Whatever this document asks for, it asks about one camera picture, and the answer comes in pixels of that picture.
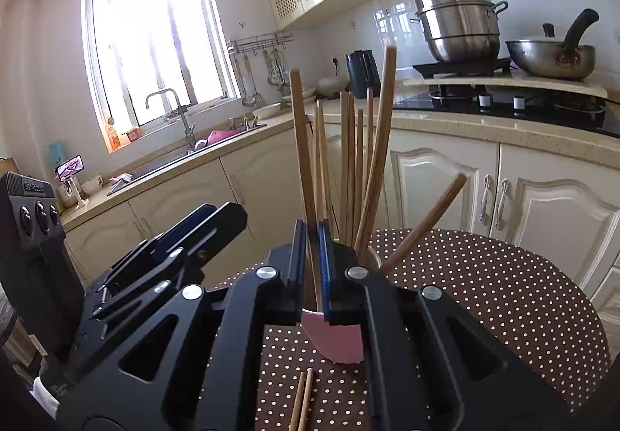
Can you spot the wall socket with plug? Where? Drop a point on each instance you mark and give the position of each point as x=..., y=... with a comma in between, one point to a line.
x=335, y=60

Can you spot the orange bottle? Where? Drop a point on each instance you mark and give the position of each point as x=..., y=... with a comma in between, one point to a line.
x=112, y=138

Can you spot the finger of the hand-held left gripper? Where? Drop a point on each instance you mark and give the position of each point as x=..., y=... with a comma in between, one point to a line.
x=184, y=222
x=227, y=220

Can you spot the small white rag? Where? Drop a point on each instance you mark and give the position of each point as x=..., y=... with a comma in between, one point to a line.
x=121, y=178

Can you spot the black induction cooker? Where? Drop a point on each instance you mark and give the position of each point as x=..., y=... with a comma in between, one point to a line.
x=460, y=68

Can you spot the kitchen window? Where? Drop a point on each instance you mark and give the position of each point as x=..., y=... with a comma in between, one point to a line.
x=155, y=48

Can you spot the stacked beige bowls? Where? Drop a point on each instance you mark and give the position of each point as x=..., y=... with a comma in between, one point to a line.
x=332, y=84

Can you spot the dark blue kettle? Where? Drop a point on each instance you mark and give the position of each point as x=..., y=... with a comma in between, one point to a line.
x=361, y=72

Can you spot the hanging kitchen utensil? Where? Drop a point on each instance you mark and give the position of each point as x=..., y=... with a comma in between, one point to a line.
x=285, y=87

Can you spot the metal sink faucet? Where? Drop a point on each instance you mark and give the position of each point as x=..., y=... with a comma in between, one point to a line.
x=186, y=130

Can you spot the hanging slotted spatula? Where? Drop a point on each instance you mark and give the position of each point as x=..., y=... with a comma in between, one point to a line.
x=257, y=97

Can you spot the hanging metal ladle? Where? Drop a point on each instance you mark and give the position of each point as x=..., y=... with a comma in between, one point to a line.
x=248, y=100

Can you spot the light blue card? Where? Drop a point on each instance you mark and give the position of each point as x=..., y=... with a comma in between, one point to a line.
x=56, y=152

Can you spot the stainless steel steamer pot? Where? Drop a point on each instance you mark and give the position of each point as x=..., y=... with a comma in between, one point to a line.
x=460, y=29

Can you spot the small jar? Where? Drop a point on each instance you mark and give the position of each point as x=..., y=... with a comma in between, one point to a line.
x=133, y=134

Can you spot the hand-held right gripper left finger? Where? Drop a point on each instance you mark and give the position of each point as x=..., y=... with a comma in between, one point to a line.
x=302, y=261

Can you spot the hanging metal skimmer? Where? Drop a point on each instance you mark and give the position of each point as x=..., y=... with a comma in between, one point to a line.
x=273, y=79

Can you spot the metal utensil rail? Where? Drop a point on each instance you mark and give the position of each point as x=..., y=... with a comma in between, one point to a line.
x=261, y=41

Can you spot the small white cup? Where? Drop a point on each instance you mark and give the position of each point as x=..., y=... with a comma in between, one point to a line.
x=92, y=185

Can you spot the black glass gas hob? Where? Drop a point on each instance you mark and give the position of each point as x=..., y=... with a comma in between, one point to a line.
x=557, y=116

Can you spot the stainless steel sink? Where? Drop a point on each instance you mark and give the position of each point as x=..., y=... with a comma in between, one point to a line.
x=155, y=169

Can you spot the red plastic basin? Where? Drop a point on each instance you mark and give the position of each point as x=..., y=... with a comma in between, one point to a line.
x=219, y=136

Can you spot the brown polka-dot tablecloth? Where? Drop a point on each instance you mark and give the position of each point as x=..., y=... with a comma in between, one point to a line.
x=484, y=314

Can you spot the beige stone slab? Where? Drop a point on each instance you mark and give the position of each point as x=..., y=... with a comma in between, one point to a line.
x=533, y=84

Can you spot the pink cup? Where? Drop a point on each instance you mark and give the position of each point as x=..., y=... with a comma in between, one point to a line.
x=339, y=339

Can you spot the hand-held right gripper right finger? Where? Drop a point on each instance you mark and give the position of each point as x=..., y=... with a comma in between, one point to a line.
x=323, y=266

